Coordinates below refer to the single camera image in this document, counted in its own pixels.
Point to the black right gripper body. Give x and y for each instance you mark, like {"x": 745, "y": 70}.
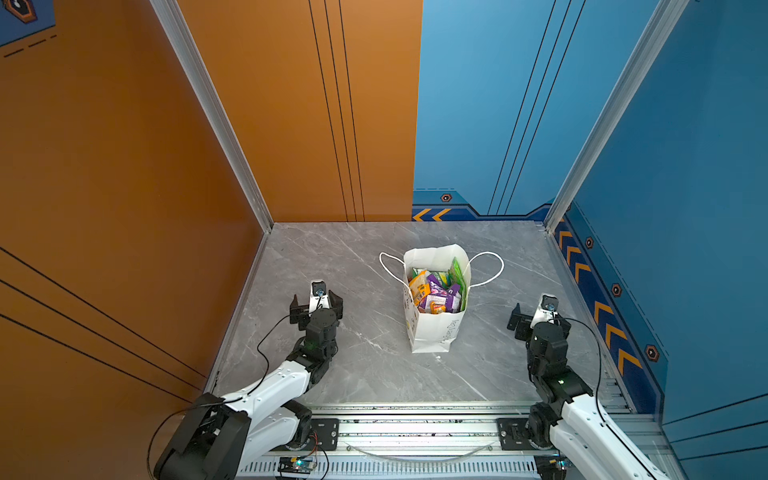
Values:
{"x": 534, "y": 370}

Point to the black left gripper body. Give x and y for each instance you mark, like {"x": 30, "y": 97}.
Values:
{"x": 332, "y": 315}

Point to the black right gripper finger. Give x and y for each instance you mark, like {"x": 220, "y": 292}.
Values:
{"x": 520, "y": 324}
{"x": 564, "y": 324}

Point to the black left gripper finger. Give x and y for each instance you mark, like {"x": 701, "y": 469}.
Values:
{"x": 298, "y": 313}
{"x": 336, "y": 304}

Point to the purple white snack bag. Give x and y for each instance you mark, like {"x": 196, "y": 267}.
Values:
{"x": 440, "y": 299}

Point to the green cucumber chips bag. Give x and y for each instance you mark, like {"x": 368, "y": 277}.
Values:
{"x": 459, "y": 282}

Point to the small orange snack packet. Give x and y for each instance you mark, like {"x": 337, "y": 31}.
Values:
{"x": 420, "y": 287}

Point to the white paper bag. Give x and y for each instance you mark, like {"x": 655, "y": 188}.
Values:
{"x": 434, "y": 333}

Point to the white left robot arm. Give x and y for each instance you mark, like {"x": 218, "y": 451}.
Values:
{"x": 218, "y": 435}

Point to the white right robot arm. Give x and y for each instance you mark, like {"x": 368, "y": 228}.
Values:
{"x": 569, "y": 417}

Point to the right green circuit board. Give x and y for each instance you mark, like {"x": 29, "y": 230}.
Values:
{"x": 552, "y": 467}

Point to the green circuit board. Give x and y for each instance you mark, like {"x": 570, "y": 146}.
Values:
{"x": 552, "y": 467}
{"x": 300, "y": 467}

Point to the left green circuit board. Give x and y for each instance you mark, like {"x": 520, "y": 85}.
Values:
{"x": 300, "y": 467}

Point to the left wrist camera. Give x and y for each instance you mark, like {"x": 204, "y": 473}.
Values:
{"x": 319, "y": 298}

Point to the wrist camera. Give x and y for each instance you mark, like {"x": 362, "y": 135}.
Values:
{"x": 546, "y": 311}
{"x": 319, "y": 298}

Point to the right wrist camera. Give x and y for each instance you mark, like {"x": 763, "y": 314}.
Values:
{"x": 546, "y": 311}

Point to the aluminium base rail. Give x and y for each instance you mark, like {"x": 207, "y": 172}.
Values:
{"x": 441, "y": 441}

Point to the right aluminium corner post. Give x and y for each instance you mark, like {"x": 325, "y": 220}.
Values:
{"x": 653, "y": 38}

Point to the aluminium corner post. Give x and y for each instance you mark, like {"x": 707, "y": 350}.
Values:
{"x": 653, "y": 38}
{"x": 177, "y": 31}

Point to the left aluminium corner post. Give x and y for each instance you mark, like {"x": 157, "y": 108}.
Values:
{"x": 177, "y": 31}

